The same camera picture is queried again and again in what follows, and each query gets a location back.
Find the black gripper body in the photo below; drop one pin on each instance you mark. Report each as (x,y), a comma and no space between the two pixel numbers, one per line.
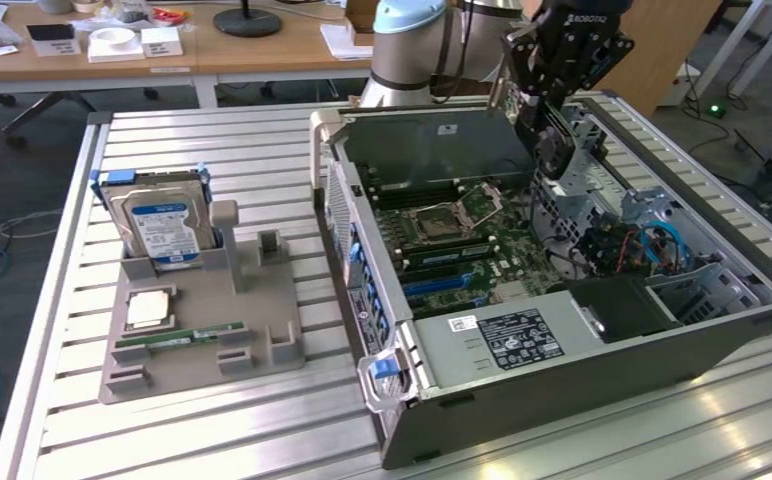
(580,15)

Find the graphics card with gold bracket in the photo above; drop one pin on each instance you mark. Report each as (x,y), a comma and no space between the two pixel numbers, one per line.
(556,150)

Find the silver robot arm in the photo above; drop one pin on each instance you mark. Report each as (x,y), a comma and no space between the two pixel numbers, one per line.
(406,55)

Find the wooden cabinet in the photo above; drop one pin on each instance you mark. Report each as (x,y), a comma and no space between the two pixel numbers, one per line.
(667,50)

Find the device with green light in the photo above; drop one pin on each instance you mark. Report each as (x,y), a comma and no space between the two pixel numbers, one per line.
(717,110)

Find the brown cardboard box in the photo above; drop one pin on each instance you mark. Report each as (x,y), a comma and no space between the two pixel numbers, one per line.
(360,15)

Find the white paper stack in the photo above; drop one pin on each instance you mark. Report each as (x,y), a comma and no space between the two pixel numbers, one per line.
(346,45)

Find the metal drive cage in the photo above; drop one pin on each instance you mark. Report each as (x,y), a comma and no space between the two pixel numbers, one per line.
(580,200)

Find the socket cover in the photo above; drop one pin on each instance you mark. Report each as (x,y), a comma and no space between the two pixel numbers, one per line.
(481,202)

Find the CPU socket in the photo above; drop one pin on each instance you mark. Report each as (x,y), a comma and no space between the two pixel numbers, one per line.
(441,224)

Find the green motherboard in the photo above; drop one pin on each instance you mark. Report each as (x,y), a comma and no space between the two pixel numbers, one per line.
(500,260)

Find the RAM stick with white label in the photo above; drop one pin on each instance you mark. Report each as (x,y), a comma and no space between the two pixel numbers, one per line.
(453,255)

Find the black round lamp base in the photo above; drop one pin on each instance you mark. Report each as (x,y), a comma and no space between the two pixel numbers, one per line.
(248,22)

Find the blue card retention clip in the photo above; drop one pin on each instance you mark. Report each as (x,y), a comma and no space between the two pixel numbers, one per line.
(372,295)
(353,240)

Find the long blue expansion slot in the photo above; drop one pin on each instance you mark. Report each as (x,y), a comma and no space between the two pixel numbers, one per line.
(438,284)

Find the metal disk bay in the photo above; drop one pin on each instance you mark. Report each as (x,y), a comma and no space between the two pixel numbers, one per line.
(713,295)

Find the black fan shroud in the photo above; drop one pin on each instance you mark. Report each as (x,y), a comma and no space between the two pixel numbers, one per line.
(627,310)

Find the red small item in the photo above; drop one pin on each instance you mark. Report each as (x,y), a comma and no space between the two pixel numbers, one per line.
(169,17)

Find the small white labelled box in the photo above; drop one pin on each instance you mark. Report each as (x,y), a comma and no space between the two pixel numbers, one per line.
(160,42)

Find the grey power supply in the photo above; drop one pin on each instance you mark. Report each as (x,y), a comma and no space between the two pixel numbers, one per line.
(513,340)

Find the flat white box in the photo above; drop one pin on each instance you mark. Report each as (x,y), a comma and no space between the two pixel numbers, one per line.
(116,55)

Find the white tape roll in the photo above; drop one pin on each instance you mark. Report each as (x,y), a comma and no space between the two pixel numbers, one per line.
(113,39)

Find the hard disk with blue carrier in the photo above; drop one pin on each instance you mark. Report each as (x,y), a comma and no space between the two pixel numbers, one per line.
(160,230)

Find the blue case latch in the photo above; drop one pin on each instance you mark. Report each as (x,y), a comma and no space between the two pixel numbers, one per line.
(382,370)

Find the open grey PC case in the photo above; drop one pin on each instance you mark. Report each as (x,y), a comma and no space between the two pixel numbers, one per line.
(560,400)

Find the wooden desk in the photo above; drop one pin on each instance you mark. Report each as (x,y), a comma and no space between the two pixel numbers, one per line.
(60,70)

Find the black and white box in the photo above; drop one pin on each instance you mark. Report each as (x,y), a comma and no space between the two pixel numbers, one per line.
(53,40)

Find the grey cup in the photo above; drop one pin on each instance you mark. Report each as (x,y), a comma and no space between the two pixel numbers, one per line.
(56,6)

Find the black chair base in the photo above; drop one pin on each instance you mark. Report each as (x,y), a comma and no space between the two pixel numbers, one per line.
(40,112)

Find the green RAM stick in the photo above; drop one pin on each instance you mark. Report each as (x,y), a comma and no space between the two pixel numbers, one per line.
(186,336)

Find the silver CPU chip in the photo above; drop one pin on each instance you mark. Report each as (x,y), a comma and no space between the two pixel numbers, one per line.
(149,310)

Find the grey parts rack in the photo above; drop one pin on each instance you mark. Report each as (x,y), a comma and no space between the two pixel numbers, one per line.
(213,360)

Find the white switch box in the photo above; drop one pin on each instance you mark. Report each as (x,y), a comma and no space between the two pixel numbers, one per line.
(687,85)

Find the white table frame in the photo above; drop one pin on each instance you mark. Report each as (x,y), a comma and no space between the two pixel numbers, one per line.
(727,50)

